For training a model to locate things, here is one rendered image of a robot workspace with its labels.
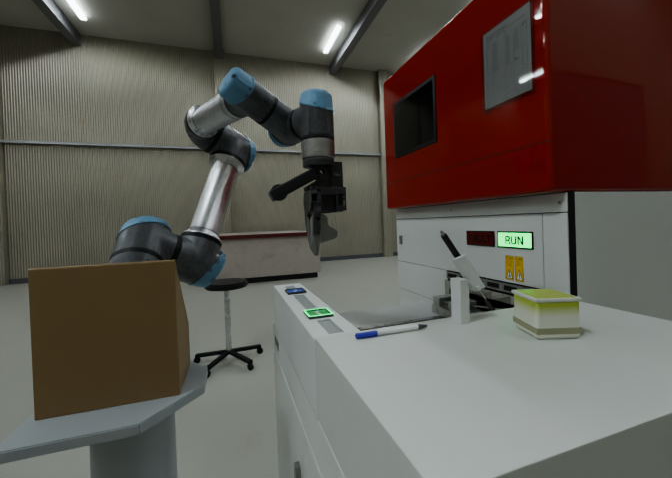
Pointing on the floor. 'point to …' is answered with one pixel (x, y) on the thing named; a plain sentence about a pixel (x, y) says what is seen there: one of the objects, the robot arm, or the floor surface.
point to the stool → (228, 325)
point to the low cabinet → (268, 256)
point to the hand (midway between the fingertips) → (312, 250)
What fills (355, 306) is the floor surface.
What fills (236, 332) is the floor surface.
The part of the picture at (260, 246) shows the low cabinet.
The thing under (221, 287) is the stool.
